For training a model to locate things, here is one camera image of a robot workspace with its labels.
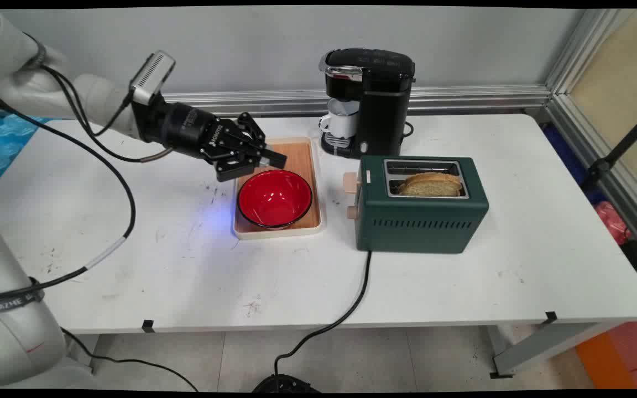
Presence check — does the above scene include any black strap on arm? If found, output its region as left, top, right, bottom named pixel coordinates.
left=0, top=276, right=45, bottom=313

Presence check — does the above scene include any black toaster power cable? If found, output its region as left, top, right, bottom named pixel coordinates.
left=273, top=252, right=373, bottom=387

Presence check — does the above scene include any black round floor object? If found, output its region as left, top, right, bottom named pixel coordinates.
left=252, top=374, right=319, bottom=393

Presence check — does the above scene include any white enamel mug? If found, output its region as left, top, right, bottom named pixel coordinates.
left=319, top=98, right=359, bottom=139

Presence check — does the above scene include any grey table leg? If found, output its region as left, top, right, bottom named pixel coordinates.
left=487, top=321, right=623, bottom=379

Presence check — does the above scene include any blue patterned cloth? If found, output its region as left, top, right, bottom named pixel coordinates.
left=0, top=111, right=54, bottom=197

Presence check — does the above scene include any green two-slot toaster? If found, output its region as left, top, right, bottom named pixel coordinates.
left=354, top=155, right=489, bottom=255

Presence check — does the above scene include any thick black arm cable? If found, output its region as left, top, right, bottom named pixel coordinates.
left=0, top=75, right=137, bottom=296

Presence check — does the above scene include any slice of brown bread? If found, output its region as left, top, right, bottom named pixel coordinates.
left=398, top=172, right=463, bottom=197

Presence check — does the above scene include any long aluminium wall rail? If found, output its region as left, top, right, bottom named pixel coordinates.
left=161, top=84, right=551, bottom=117

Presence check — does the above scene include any aluminium side frame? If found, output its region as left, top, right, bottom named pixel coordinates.
left=545, top=8, right=637, bottom=266

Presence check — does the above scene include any thin black camera cable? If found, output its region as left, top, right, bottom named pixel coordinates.
left=39, top=65, right=173, bottom=164

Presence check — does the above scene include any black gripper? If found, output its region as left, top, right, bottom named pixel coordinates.
left=132, top=94, right=288, bottom=182

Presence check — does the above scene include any black coffee machine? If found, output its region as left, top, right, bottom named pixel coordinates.
left=318, top=48, right=416, bottom=160

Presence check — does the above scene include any black tripod stand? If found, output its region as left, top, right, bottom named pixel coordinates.
left=579, top=105, right=637, bottom=194

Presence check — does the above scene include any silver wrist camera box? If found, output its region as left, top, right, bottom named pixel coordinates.
left=130, top=51, right=176, bottom=106

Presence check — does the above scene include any pink foam bag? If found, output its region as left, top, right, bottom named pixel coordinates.
left=595, top=201, right=631, bottom=247

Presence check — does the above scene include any red bowl with black rim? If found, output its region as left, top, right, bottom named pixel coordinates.
left=237, top=169, right=314, bottom=230

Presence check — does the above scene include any wooden tray with white rim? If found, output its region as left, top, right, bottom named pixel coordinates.
left=233, top=137, right=323, bottom=240

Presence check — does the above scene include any black cable on floor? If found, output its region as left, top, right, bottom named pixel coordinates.
left=61, top=327, right=200, bottom=392

